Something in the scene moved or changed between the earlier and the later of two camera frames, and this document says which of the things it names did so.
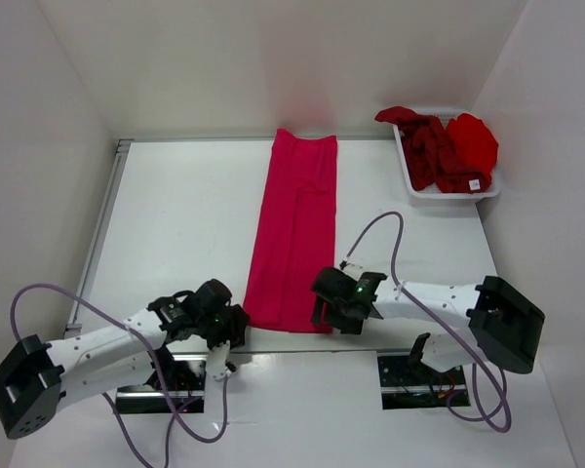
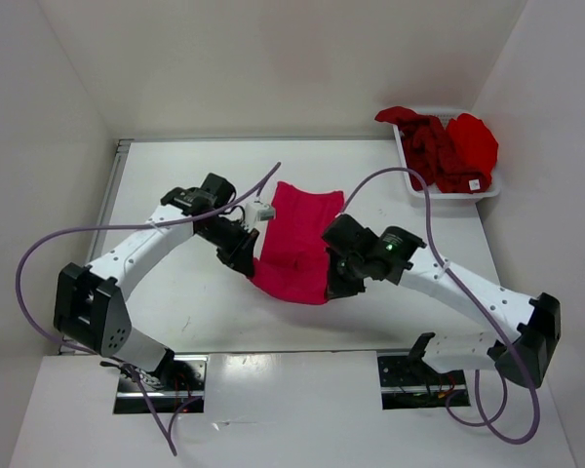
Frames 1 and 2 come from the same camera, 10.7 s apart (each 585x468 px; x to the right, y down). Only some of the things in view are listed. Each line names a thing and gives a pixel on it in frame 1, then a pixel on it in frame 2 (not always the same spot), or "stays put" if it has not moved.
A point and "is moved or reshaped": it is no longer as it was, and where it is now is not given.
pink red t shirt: [291, 287] is moved or reshaped
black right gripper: [350, 325] to [336, 287]
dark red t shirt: [426, 151] stays put
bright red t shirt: [469, 156] stays put
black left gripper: [237, 320] to [241, 255]
